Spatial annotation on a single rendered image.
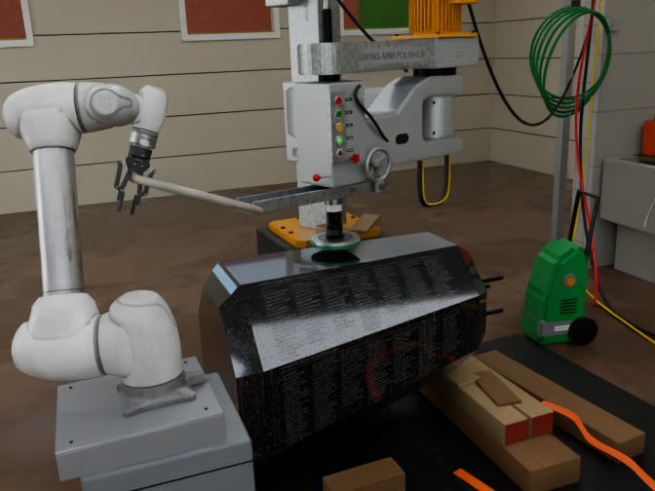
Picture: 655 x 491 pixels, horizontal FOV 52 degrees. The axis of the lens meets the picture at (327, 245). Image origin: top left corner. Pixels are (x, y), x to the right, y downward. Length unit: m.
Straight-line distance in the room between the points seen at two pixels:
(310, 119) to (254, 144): 6.13
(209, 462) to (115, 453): 0.22
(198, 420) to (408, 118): 1.79
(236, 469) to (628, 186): 4.00
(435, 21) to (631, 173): 2.43
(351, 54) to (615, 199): 3.03
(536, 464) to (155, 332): 1.70
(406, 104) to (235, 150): 6.03
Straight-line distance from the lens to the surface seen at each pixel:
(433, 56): 3.09
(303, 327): 2.53
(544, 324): 4.05
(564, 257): 4.00
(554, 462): 2.87
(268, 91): 8.87
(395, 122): 2.94
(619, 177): 5.25
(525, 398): 3.07
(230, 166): 8.83
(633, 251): 5.43
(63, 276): 1.77
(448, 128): 3.23
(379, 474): 2.71
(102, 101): 1.79
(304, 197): 2.68
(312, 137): 2.76
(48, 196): 1.81
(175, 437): 1.68
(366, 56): 2.79
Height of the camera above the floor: 1.71
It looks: 16 degrees down
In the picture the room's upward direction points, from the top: 2 degrees counter-clockwise
